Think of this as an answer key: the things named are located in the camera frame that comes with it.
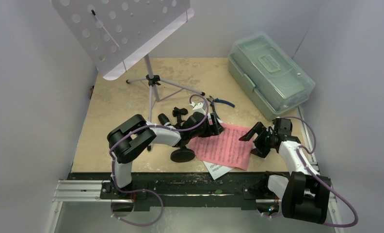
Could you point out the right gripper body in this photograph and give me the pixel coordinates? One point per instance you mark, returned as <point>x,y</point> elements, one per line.
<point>262,138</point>

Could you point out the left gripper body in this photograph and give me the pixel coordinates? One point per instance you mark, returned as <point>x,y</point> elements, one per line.
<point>206,130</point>

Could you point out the pink sheet music page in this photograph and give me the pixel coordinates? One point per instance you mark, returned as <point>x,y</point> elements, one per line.
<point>225,149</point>

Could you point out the lilac folding music stand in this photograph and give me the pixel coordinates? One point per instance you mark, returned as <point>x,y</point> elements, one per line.
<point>116,34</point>

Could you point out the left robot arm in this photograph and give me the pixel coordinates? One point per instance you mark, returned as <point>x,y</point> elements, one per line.
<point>131,138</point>

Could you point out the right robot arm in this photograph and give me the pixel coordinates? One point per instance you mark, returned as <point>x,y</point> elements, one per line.
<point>304,194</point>

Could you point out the black desktop microphone stand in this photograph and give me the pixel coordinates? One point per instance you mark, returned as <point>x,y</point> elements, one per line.
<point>183,154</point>

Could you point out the white sheet music page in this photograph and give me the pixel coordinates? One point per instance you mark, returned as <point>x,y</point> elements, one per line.
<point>216,171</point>

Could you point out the black handheld microphone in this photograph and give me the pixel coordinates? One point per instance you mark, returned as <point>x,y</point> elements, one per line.
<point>164,120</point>

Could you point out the clear plastic storage box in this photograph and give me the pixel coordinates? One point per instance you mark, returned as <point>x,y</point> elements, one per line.
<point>270,78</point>

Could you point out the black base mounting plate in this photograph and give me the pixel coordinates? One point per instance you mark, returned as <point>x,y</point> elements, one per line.
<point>244,190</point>

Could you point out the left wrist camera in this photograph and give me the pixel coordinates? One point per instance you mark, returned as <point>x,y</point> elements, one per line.
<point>199,107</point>

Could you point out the aluminium rail frame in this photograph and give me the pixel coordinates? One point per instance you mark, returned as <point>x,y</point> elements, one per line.
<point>68,191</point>

